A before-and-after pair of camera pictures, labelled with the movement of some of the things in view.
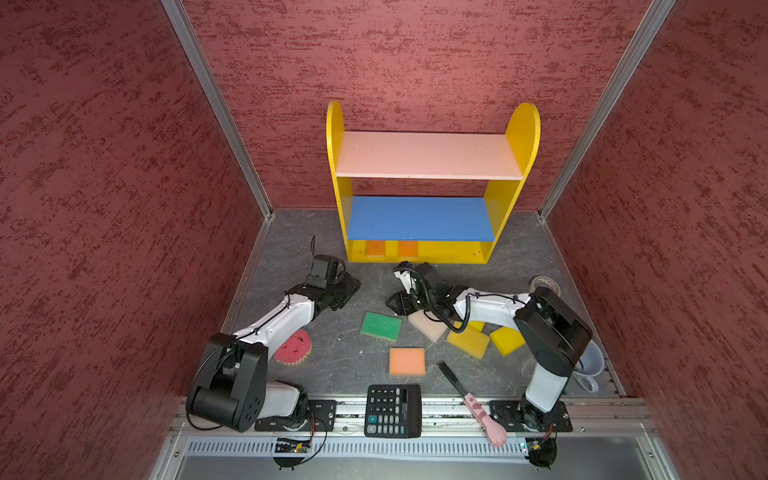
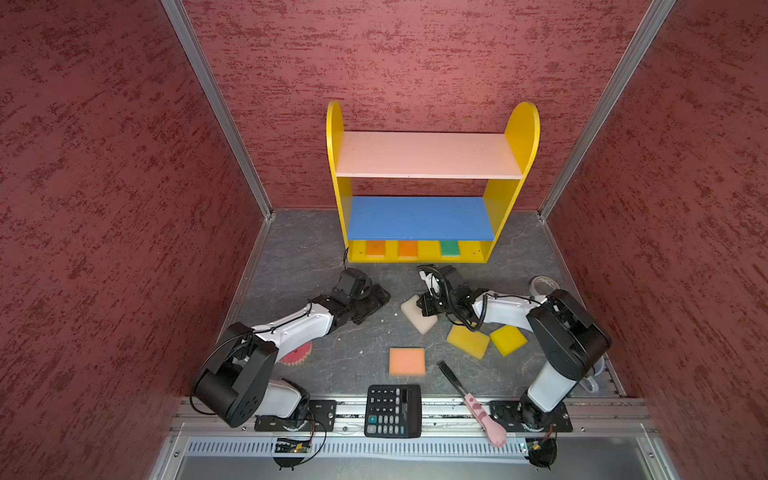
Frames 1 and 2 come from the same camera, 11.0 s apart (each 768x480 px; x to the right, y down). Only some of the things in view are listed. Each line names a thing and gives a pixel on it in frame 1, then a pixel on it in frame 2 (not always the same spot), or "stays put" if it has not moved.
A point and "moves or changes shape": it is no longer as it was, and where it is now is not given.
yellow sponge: [471, 341] stays put
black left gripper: [351, 287] to [377, 299]
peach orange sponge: [407, 361] stays put
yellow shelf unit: [456, 229] stays put
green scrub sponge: [381, 326] to [450, 248]
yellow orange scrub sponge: [375, 248] stays put
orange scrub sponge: [408, 249] stays put
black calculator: [393, 411] stays put
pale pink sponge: [429, 323] moves or changes shape
